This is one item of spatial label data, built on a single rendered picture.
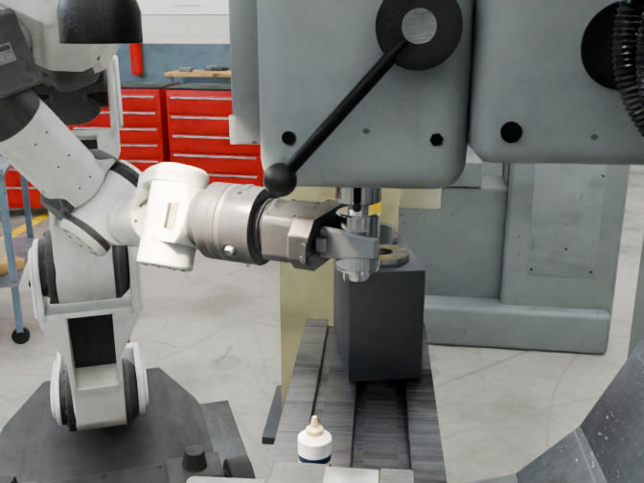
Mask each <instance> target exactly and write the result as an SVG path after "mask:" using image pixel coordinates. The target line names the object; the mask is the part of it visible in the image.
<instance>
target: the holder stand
mask: <svg viewBox="0 0 644 483"><path fill-rule="evenodd" d="M425 286H426V271H425V269H424V268H423V266H422V265H421V264H420V262H419V261H418V259H417V258H416V257H415V255H414V254H413V252H412V251H411V249H410V248H409V247H408V245H407V244H406V242H405V241H404V240H403V238H402V236H401V235H400V234H399V232H394V242H393V243H392V244H390V245H385V244H381V245H380V249H379V270H378V271H376V272H373V273H371V274H370V275H369V277H368V279H367V280H366V281H362V282H353V281H350V280H348V279H347V277H346V275H345V273H343V272H341V271H339V270H337V269H336V268H335V259H333V328H334V331H335V335H336V339H337V342H338V346H339V350H340V353H341V356H342V359H343V363H344V367H345V370H346V374H347V378H348V381H360V380H402V379H419V378H420V377H421V375H422V353H423V331H424V308H425Z"/></svg>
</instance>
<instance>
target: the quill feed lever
mask: <svg viewBox="0 0 644 483"><path fill-rule="evenodd" d="M462 31H463V17H462V13H461V10H460V7H459V5H458V3H457V1H456V0H383V2H382V3H381V5H380V7H379V11H378V14H377V18H376V36H377V41H378V43H379V46H380V48H381V50H382V51H383V55H382V57H381V58H380V59H379V60H378V61H377V62H376V63H375V64H374V66H373V67H372V68H371V69H370V70H369V71H368V72H367V73H366V75H365V76H364V77H363V78H362V79H361V80H360V81H359V82H358V83H357V85H356V86H355V87H354V88H353V89H352V90H351V91H350V92H349V94H348V95H347V96H346V97H345V98H344V99H343V100H342V101H341V102H340V104H339V105H338V106H337V107H336V108H335V109H334V110H333V111H332V113H331V114H330V115H329V116H328V117H327V118H326V119H325V120H324V122H323V123H322V124H321V125H320V126H319V127H318V128H317V129H316V130H315V132H314V133H313V134H312V135H311V136H310V137H309V138H308V139H307V141H306V142H305V143H304V144H303V145H302V146H301V147H300V148H299V149H298V151H296V152H295V153H294V154H293V155H292V156H291V157H290V158H289V160H288V161H287V162H286V163H274V164H272V165H270V166H269V167H268V168H267V169H266V170H265V172H264V177H263V183H264V187H265V189H266V190H267V191H268V192H269V193H270V194H271V195H273V196H277V197H283V196H288V195H290V194H291V193H292V192H293V191H294V189H295V188H296V185H297V175H296V173H297V171H298V170H299V169H300V168H301V167H302V166H303V165H304V164H305V163H306V161H307V160H308V159H309V158H310V157H311V156H312V155H313V154H314V153H315V151H316V150H317V149H318V148H319V147H320V146H321V145H322V144H323V143H324V142H325V140H326V139H327V138H328V137H329V136H330V135H331V134H332V133H333V132H334V130H335V129H336V128H337V127H338V126H339V125H340V124H341V123H342V122H343V120H344V119H345V118H346V117H347V116H348V115H349V114H350V113H351V112H352V111H353V109H354V108H355V107H356V106H357V105H358V104H359V103H360V102H361V101H362V99H363V98H364V97H365V96H366V95H367V94H368V93H369V92H370V91H371V90H372V88H373V87H374V86H375V85H376V84H377V83H378V82H379V81H380V80H381V78H382V77H383V76H384V75H385V74H386V73H387V72H388V71H389V70H390V68H391V67H392V66H393V65H394V64H396V65H398V66H400V67H401V68H404V69H407V70H413V71H422V70H427V69H431V68H433V67H436V66H438V65H440V64H441V63H443V62H444V61H445V60H447V59H448V58H449V57H450V56H451V54H452V53H453V52H454V50H455V49H456V47H457V45H458V43H459V41H460V38H461V35H462Z"/></svg>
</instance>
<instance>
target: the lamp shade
mask: <svg viewBox="0 0 644 483"><path fill-rule="evenodd" d="M57 24H58V34H59V43H62V44H127V43H143V30H142V15H141V10H140V8H139V5H138V2H137V0H59V1H58V6H57Z"/></svg>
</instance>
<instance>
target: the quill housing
mask: <svg viewBox="0 0 644 483"><path fill-rule="evenodd" d="M456 1H457V3H458V5H459V7H460V10H461V13H462V17H463V31H462V35H461V38H460V41H459V43H458V45H457V47H456V49H455V50H454V52H453V53H452V54H451V56H450V57H449V58H448V59H447V60H445V61H444V62H443V63H441V64H440V65H438V66H436V67H433V68H431V69H427V70H422V71H413V70H407V69H404V68H401V67H400V66H398V65H396V64H394V65H393V66H392V67H391V68H390V70H389V71H388V72H387V73H386V74H385V75H384V76H383V77H382V78H381V80H380V81H379V82H378V83H377V84H376V85H375V86H374V87H373V88H372V90H371V91H370V92H369V93H368V94H367V95H366V96H365V97H364V98H363V99H362V101H361V102H360V103H359V104H358V105H357V106H356V107H355V108H354V109H353V111H352V112H351V113H350V114H349V115H348V116H347V117H346V118H345V119H344V120H343V122H342V123H341V124H340V125H339V126H338V127H337V128H336V129H335V130H334V132H333V133H332V134H331V135H330V136H329V137H328V138H327V139H326V140H325V142H324V143H323V144H322V145H321V146H320V147H319V148H318V149H317V150H316V151H315V153H314V154H313V155H312V156H311V157H310V158H309V159H308V160H307V161H306V163H305V164H304V165H303V166H302V167H301V168H300V169H299V170H298V171H297V173H296V175H297V185H296V187H336V188H391V189H440V188H445V187H447V186H448V185H451V184H452V183H454V182H455V181H456V180H457V179H458V178H459V177H460V175H461V173H462V172H463V170H464V168H465V163H466V158H467V142H468V124H469V108H470V91H471V74H472V42H473V24H474V8H475V0H456ZM382 2H383V0H257V15H258V54H259V93H260V133H261V160H262V165H263V168H264V171H265V170H266V169H267V168H268V167H269V166H270V165H272V164H274V163H286V162H287V161H288V160H289V158H290V157H291V156H292V155H293V154H294V153H295V152H296V151H298V149H299V148H300V147H301V146H302V145H303V144H304V143H305V142H306V141H307V139H308V138H309V137H310V136H311V135H312V134H313V133H314V132H315V130H316V129H317V128H318V127H319V126H320V125H321V124H322V123H323V122H324V120H325V119H326V118H327V117H328V116H329V115H330V114H331V113H332V111H333V110H334V109H335V108H336V107H337V106H338V105H339V104H340V102H341V101H342V100H343V99H344V98H345V97H346V96H347V95H348V94H349V92H350V91H351V90H352V89H353V88H354V87H355V86H356V85H357V83H358V82H359V81H360V80H361V79H362V78H363V77H364V76H365V75H366V73H367V72H368V71H369V70H370V69H371V68H372V67H373V66H374V64H375V63H376V62H377V61H378V60H379V59H380V58H381V57H382V55H383V51H382V50H381V48H380V46H379V43H378V41H377V36H376V18H377V14H378V11H379V8H380V5H381V3H382Z"/></svg>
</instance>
